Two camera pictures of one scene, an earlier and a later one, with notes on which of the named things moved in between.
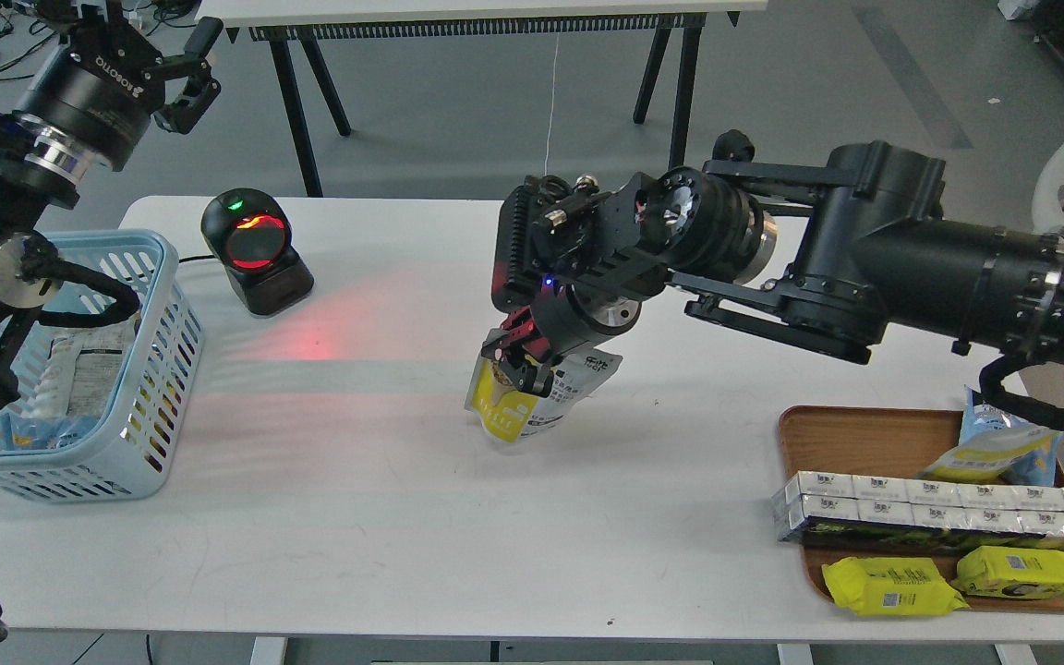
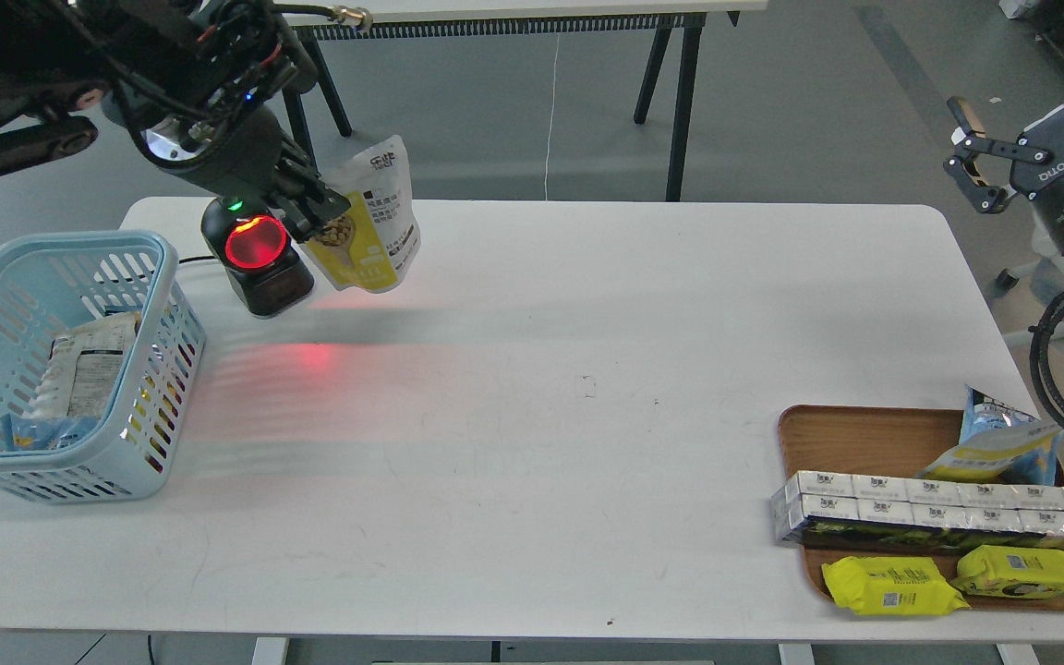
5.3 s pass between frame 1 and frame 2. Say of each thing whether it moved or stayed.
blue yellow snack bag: stayed
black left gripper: moved
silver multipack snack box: stayed
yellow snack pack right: stayed
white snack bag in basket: stayed
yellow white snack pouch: moved
